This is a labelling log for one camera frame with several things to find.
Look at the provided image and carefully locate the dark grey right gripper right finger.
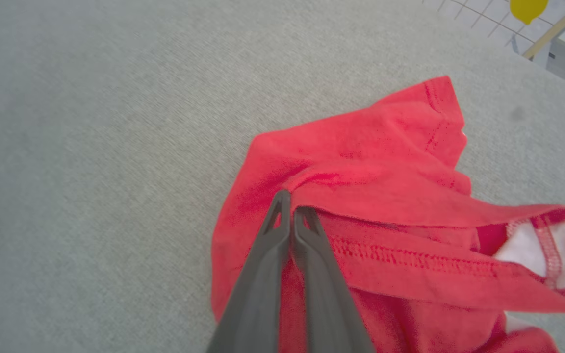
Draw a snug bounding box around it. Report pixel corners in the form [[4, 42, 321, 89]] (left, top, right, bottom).
[[293, 206, 376, 353]]

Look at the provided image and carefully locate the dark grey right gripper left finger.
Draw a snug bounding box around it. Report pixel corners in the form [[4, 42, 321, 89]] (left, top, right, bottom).
[[206, 190, 292, 353]]

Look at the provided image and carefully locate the grey fabric sofa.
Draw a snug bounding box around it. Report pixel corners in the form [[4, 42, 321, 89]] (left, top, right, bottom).
[[0, 0, 565, 353]]

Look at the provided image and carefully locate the beige wooden bar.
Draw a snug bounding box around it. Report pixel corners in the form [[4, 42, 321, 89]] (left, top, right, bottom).
[[523, 0, 565, 60]]

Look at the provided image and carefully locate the yellow round object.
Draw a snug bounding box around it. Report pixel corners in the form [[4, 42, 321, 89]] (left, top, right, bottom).
[[510, 0, 549, 25]]

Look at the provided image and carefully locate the red garment with white patches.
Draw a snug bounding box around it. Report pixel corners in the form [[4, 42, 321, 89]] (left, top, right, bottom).
[[210, 75, 565, 353]]

